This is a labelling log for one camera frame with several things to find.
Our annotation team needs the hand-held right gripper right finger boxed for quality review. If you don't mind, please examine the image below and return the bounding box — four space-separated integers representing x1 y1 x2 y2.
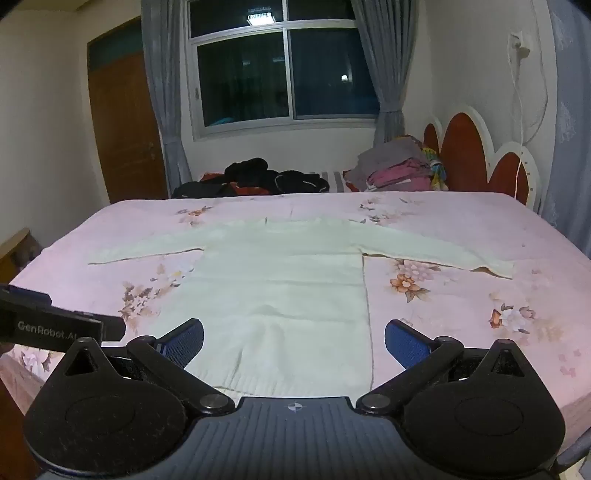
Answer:
355 318 527 416

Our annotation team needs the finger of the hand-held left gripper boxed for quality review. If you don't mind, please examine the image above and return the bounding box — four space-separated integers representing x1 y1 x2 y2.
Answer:
98 315 126 343

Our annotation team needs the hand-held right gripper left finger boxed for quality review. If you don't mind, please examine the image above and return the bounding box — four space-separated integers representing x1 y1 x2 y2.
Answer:
62 318 236 416

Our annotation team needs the white knit sweater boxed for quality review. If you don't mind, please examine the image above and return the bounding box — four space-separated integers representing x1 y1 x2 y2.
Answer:
87 217 515 400

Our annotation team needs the pile of folded clothes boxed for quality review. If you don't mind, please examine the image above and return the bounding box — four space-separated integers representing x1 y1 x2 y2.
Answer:
344 135 450 192

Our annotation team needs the pile of dark clothes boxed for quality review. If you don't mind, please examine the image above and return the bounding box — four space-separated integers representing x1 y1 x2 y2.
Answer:
172 158 331 199

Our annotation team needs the wooden bedside furniture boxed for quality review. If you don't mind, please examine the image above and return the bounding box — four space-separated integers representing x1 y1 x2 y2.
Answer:
0 227 44 282

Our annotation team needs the pink floral bed sheet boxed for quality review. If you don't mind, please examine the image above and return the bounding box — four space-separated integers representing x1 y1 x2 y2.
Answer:
0 191 591 444

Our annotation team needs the striped cloth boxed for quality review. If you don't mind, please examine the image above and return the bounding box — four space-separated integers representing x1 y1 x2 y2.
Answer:
314 171 352 192

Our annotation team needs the red and white headboard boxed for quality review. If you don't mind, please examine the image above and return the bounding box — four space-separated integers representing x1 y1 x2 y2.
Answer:
422 105 543 215

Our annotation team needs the brown wooden door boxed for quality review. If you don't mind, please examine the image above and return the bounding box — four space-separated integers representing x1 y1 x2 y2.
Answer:
88 16 169 206

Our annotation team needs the grey curtain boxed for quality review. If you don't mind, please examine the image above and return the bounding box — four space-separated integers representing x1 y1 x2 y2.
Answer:
141 0 192 199
351 0 419 144

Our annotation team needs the sliding glass window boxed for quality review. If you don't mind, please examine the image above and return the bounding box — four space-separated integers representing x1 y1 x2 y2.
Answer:
187 0 382 139

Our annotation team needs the white cable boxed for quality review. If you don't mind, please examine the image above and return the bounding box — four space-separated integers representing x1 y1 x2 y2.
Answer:
510 46 550 195

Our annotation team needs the blue patterned wall hanging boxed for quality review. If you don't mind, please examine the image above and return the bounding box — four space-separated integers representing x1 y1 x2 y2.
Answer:
540 0 591 259

